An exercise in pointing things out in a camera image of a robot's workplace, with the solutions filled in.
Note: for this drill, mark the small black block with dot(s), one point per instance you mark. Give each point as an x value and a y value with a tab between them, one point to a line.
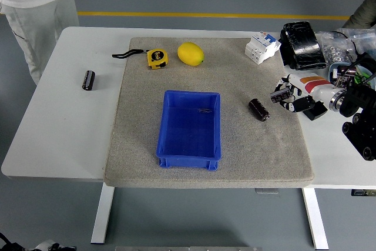
318	112

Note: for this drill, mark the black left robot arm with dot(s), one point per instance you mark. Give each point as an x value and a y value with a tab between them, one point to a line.
6	245

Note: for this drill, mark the table control panel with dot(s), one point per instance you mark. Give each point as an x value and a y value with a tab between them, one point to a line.
363	192

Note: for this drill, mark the white table leg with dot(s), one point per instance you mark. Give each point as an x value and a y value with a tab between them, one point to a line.
102	215
315	218

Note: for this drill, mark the white circuit breaker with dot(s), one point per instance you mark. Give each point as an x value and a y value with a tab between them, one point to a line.
261	48

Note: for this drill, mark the green small parts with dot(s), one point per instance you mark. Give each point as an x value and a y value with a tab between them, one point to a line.
359	78

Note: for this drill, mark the dark battery with white print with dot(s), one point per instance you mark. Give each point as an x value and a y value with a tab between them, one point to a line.
279	95

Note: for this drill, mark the clear bag of metal washers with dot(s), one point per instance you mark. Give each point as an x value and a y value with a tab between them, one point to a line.
335	49

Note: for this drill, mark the blue plastic box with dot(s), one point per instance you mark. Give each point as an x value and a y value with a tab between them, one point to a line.
188	161

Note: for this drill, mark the light blue bowl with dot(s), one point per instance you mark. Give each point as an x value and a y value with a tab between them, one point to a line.
332	70

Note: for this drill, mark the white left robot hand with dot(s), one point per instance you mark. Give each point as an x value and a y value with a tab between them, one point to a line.
47	245

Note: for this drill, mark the yellow lemon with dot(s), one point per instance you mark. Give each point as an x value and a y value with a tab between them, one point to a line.
190	53

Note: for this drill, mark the grey bracket under table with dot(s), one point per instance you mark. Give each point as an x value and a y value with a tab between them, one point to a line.
266	191

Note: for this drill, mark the black wrapped power brick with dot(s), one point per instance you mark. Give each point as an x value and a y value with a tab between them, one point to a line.
302	43

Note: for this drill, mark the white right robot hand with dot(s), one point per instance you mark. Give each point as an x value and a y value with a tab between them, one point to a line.
314	86

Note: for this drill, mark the grey-brown felt mat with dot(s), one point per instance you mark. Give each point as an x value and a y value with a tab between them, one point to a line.
141	133

